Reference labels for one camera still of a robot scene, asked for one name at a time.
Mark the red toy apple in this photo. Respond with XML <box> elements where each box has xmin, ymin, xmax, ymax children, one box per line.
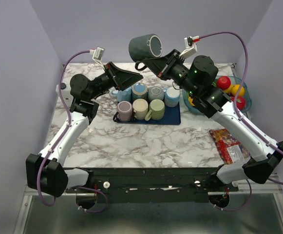
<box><xmin>216</xmin><ymin>76</ymin><xmax>231</xmax><ymax>90</ymax></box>

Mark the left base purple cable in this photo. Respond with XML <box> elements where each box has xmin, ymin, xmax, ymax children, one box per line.
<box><xmin>76</xmin><ymin>186</ymin><xmax>110</xmax><ymax>214</ymax></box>

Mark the yellow toy banana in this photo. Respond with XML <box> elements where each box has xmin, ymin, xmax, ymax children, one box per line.
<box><xmin>223</xmin><ymin>86</ymin><xmax>232</xmax><ymax>95</ymax></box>

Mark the light green mug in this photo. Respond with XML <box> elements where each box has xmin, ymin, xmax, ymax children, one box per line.
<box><xmin>145</xmin><ymin>99</ymin><xmax>165</xmax><ymax>121</ymax></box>

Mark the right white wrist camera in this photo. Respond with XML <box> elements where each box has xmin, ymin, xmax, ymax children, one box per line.
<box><xmin>180</xmin><ymin>36</ymin><xmax>200</xmax><ymax>59</ymax></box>

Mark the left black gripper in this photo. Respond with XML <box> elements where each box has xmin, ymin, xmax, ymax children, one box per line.
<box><xmin>88</xmin><ymin>61</ymin><xmax>143</xmax><ymax>100</ymax></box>

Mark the blue white mug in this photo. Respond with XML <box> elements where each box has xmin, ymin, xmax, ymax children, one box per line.
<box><xmin>164</xmin><ymin>87</ymin><xmax>180</xmax><ymax>107</ymax></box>

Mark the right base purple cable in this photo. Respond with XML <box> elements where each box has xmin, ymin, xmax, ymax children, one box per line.
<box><xmin>213</xmin><ymin>180</ymin><xmax>254</xmax><ymax>212</ymax></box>

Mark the grey-blue round mug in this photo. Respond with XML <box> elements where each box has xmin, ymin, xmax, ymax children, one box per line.
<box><xmin>147</xmin><ymin>87</ymin><xmax>165</xmax><ymax>102</ymax></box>

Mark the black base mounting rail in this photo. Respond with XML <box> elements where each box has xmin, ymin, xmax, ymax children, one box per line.
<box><xmin>63</xmin><ymin>167</ymin><xmax>246</xmax><ymax>204</ymax></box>

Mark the teal plastic fruit basket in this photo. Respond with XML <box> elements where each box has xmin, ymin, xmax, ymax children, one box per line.
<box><xmin>182</xmin><ymin>76</ymin><xmax>252</xmax><ymax>115</ymax></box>

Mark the dark grey mug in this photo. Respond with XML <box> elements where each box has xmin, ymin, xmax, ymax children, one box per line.
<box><xmin>128</xmin><ymin>34</ymin><xmax>162</xmax><ymax>71</ymax></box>

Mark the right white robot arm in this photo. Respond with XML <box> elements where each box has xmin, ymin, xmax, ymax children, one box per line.
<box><xmin>142</xmin><ymin>49</ymin><xmax>283</xmax><ymax>191</ymax></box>

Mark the red toy dragon fruit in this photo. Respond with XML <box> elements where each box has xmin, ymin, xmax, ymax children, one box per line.
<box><xmin>231</xmin><ymin>96</ymin><xmax>246</xmax><ymax>110</ymax></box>

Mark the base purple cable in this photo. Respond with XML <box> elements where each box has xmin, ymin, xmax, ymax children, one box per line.
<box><xmin>213</xmin><ymin>180</ymin><xmax>254</xmax><ymax>212</ymax></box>
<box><xmin>76</xmin><ymin>186</ymin><xmax>110</xmax><ymax>214</ymax></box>

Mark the yellow toy pepper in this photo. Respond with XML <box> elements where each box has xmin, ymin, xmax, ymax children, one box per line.
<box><xmin>188</xmin><ymin>97</ymin><xmax>195</xmax><ymax>106</ymax></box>

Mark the dark blue tray mat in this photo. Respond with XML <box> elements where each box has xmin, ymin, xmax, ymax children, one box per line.
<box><xmin>113</xmin><ymin>103</ymin><xmax>181</xmax><ymax>125</ymax></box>

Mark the lilac mug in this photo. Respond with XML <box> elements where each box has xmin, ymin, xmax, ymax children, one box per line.
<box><xmin>113</xmin><ymin>101</ymin><xmax>133</xmax><ymax>122</ymax></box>

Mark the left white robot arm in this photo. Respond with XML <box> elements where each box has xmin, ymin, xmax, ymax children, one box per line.
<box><xmin>26</xmin><ymin>62</ymin><xmax>143</xmax><ymax>197</ymax></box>

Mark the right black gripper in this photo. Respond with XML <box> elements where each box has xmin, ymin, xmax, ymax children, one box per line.
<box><xmin>143</xmin><ymin>49</ymin><xmax>198</xmax><ymax>97</ymax></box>

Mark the light blue faceted mug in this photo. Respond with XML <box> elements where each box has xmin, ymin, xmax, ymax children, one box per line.
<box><xmin>111</xmin><ymin>87</ymin><xmax>132</xmax><ymax>102</ymax></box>

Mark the red snack bag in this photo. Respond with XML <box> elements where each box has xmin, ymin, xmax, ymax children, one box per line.
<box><xmin>209</xmin><ymin>129</ymin><xmax>250</xmax><ymax>164</ymax></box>

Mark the cream textured mug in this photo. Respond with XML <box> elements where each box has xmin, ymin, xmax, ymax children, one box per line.
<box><xmin>132</xmin><ymin>98</ymin><xmax>149</xmax><ymax>120</ymax></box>

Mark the orange toy orange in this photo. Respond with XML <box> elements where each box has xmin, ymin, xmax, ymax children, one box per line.
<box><xmin>230</xmin><ymin>84</ymin><xmax>245</xmax><ymax>97</ymax></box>

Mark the white bottle black cap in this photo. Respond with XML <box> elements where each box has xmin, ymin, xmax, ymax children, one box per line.
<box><xmin>56</xmin><ymin>82</ymin><xmax>73</xmax><ymax>108</ymax></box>

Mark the blue mug tan rim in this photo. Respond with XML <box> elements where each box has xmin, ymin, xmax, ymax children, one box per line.
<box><xmin>132</xmin><ymin>82</ymin><xmax>148</xmax><ymax>101</ymax></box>

